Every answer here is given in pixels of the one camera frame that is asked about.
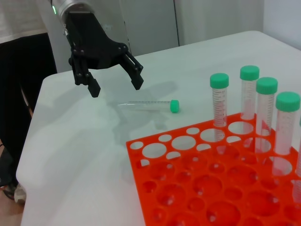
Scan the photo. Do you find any orange test tube rack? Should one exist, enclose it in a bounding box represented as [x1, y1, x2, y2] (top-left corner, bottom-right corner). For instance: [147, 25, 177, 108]
[126, 112, 301, 226]

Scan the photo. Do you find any person in white shirt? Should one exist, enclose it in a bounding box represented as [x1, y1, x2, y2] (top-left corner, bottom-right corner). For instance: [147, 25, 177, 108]
[0, 0, 58, 205]

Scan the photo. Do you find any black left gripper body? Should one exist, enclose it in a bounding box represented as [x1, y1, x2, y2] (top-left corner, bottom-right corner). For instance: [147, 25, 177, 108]
[64, 10, 129, 71]

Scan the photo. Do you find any white cabinet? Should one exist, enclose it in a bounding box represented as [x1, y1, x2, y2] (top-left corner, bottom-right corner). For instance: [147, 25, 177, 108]
[47, 0, 264, 71]

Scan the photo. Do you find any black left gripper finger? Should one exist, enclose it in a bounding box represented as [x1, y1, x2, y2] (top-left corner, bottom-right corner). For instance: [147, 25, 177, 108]
[68, 50, 102, 98]
[118, 50, 144, 91]

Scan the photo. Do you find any clear green-capped test tube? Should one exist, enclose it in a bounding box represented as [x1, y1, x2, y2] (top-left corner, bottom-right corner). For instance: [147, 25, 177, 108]
[255, 77, 278, 151]
[209, 73, 230, 142]
[239, 65, 261, 121]
[117, 99, 181, 113]
[274, 91, 301, 176]

